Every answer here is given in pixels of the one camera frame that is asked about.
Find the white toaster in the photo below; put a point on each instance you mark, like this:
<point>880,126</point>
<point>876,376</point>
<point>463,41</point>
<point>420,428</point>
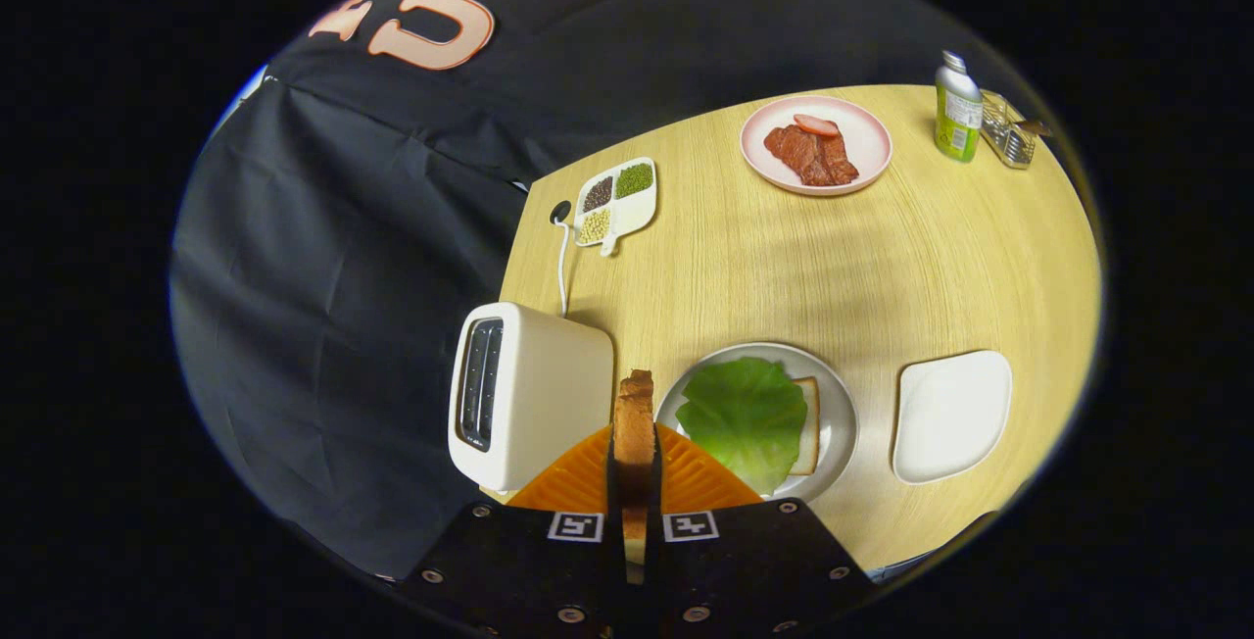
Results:
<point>549,384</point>

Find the brown cooked meat slice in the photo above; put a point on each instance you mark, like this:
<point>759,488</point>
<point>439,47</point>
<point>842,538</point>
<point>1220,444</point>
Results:
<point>813,159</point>

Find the white sandwich bread slice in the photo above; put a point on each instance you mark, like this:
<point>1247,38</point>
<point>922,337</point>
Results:
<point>807,423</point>

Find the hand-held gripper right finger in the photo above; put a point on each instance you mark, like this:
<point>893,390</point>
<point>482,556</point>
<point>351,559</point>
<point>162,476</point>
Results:
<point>754,570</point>

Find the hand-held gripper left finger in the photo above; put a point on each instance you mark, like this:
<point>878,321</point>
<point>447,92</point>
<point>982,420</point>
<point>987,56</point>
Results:
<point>529,570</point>

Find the grey round plate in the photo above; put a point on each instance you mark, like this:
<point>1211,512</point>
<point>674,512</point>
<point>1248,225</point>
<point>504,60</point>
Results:
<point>838,414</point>

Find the pink plate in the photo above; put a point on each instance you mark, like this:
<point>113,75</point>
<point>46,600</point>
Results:
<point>867,144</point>

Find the green lettuce leaf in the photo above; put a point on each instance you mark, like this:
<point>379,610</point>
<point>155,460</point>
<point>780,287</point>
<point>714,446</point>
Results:
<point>745,418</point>

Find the white square dish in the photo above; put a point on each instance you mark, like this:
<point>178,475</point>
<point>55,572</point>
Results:
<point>950,414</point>

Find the toasted bread slice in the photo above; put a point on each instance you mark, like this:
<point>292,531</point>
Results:
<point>635,433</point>

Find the pink sausage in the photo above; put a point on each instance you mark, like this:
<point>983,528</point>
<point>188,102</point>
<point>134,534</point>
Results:
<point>816,125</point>

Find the white divided condiment tray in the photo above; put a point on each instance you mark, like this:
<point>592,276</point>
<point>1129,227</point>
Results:
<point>637,213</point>

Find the green label metal bottle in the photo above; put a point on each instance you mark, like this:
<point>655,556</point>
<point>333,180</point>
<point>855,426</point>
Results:
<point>958,115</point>

